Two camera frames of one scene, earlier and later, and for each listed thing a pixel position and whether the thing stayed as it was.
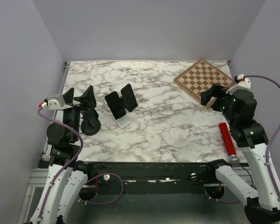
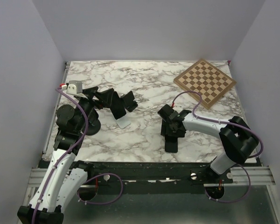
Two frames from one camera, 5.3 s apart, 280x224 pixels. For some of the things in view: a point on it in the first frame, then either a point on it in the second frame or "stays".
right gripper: x=214 y=91 -> x=163 y=128
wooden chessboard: x=200 y=78 stays
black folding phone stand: x=130 y=104 stays
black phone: x=129 y=96 -> x=171 y=144
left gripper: x=88 y=97 -> x=105 y=97
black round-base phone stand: x=91 y=124 stays
